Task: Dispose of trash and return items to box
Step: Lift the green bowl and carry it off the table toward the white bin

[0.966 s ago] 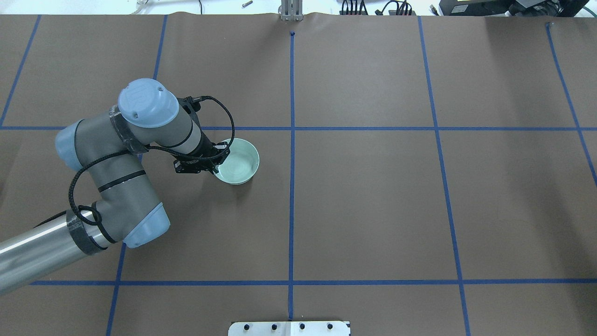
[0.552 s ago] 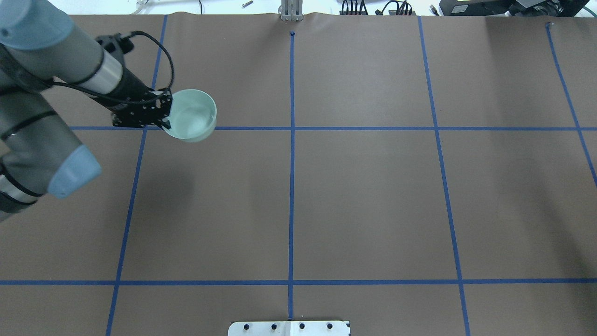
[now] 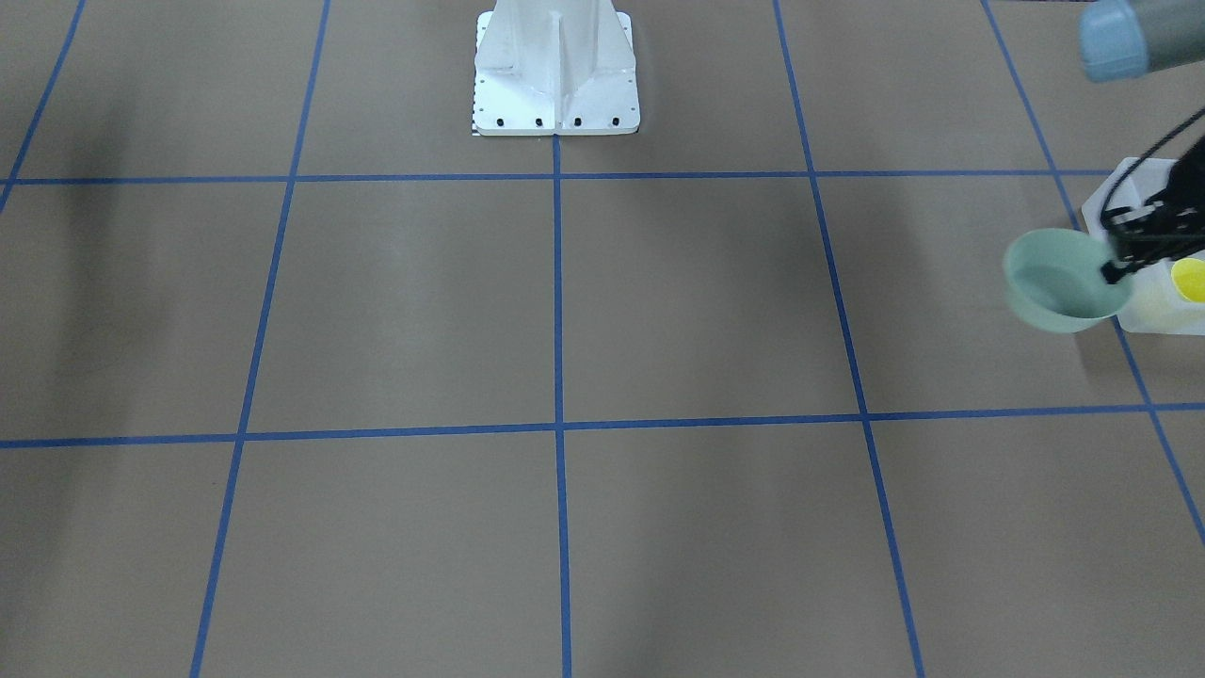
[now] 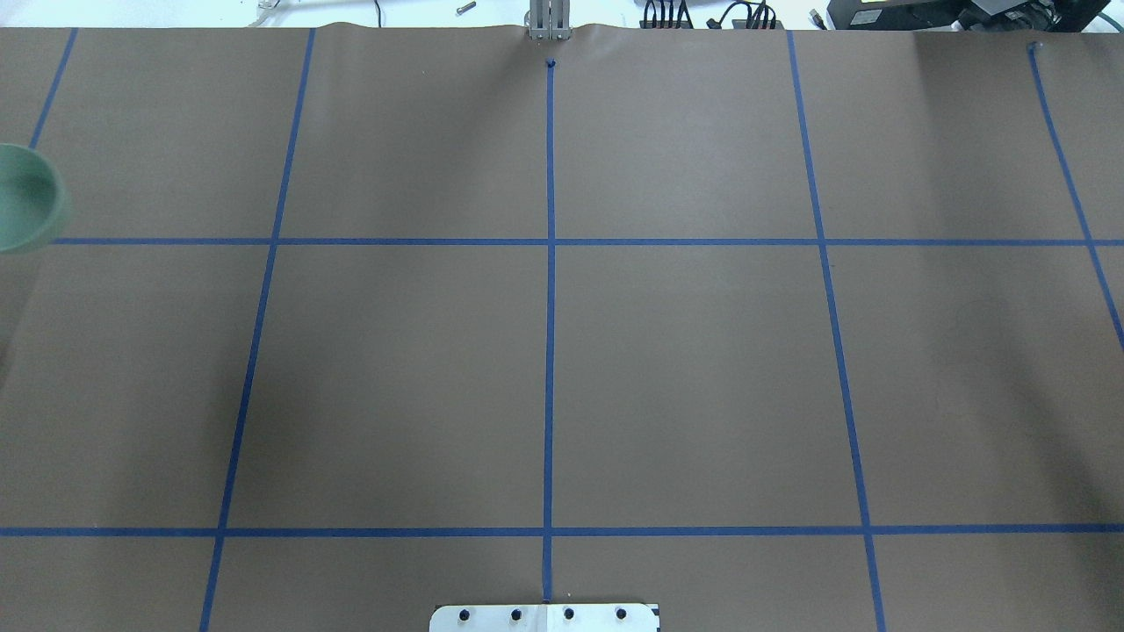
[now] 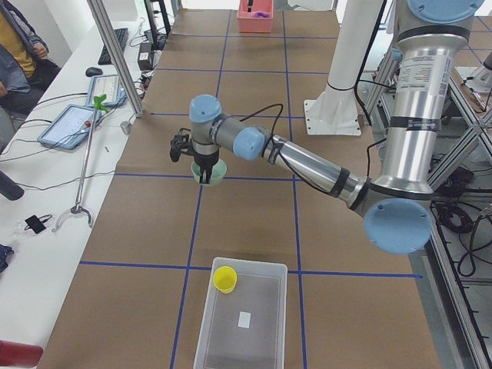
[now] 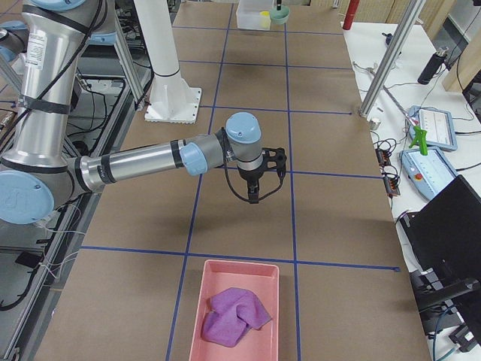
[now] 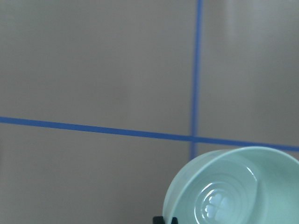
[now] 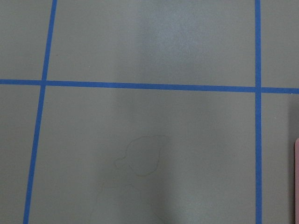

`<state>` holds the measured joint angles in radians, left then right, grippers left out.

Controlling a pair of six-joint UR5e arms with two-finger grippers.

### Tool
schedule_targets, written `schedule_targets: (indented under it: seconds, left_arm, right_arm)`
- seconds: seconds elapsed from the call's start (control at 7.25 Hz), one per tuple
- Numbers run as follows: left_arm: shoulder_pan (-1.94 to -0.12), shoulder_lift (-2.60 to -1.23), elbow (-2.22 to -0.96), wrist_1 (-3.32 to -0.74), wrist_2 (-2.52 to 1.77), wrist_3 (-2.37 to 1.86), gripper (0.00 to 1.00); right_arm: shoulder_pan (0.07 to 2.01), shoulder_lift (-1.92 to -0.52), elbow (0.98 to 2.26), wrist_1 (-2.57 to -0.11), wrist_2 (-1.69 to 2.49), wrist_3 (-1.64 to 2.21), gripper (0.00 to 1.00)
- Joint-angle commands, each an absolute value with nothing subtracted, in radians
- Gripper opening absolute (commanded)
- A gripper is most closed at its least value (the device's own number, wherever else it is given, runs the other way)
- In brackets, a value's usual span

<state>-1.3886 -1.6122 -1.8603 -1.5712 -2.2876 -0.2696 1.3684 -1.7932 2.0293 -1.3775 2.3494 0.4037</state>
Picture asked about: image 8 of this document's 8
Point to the pink plastic tray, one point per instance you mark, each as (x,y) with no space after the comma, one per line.
(296,180)

